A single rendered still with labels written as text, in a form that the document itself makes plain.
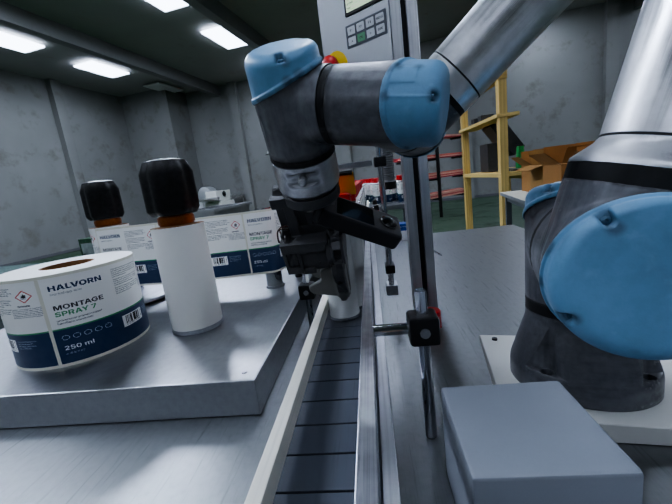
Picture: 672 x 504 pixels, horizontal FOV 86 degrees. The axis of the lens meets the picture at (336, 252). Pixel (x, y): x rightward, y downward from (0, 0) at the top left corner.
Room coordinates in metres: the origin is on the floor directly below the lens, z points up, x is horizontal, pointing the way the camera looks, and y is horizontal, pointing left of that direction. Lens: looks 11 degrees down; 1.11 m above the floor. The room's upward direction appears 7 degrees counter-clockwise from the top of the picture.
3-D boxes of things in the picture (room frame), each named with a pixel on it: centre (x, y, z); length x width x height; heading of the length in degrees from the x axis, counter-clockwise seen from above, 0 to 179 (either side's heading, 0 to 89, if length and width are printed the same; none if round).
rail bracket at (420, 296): (0.34, -0.06, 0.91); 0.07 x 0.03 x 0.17; 84
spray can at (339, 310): (0.58, 0.00, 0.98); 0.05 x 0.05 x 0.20
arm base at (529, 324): (0.39, -0.28, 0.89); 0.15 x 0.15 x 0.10
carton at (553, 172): (2.51, -1.70, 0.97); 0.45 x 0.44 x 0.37; 77
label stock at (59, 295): (0.62, 0.46, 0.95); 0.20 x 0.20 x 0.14
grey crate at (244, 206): (2.81, 0.90, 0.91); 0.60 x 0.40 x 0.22; 168
